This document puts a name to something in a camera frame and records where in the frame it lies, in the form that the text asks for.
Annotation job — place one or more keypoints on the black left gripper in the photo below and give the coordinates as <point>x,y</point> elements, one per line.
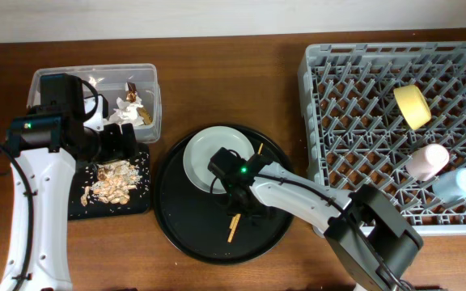
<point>116,150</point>

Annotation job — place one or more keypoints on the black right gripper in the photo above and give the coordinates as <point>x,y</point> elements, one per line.
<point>233,205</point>

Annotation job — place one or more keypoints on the wooden chopstick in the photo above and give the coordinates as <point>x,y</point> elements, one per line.
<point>235,219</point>
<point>231,235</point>

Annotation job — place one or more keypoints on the white tissue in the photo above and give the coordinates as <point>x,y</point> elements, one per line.
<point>126,113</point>

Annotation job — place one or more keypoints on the grey round plate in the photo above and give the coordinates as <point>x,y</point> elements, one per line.
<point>203,145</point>

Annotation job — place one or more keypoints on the pink cup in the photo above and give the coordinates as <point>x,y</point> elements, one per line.
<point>427,162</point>

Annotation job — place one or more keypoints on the yellow bowl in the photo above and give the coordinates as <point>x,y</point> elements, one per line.
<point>412,105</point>

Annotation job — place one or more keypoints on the light blue cup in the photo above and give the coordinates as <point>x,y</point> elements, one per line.
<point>451,186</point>

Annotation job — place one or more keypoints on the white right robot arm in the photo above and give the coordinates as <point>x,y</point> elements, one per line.
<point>371,239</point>

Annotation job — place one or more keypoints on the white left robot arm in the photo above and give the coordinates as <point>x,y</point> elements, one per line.
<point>44,147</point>

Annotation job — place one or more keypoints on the clear plastic waste bin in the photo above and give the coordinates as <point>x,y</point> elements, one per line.
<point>109,81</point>

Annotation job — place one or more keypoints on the grey dishwasher rack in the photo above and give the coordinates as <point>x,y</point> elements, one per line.
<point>356,133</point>

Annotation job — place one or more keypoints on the food scraps and rice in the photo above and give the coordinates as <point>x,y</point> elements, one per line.
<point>113,183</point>

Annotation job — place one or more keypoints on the round black serving tray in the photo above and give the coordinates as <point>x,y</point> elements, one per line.
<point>198,226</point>

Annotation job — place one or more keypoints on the brown wrapper scrap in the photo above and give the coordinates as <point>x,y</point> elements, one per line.
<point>133,97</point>

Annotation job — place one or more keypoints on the black rectangular tray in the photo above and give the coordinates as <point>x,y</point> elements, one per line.
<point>139,197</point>

